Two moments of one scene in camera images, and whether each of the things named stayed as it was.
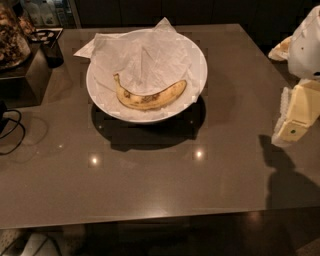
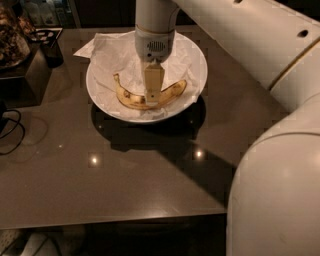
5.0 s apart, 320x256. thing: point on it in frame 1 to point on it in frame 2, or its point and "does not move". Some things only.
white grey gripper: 306,50 to 154,46
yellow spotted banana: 151,101 does not move
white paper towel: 146,61 does not move
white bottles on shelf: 44,13 does not move
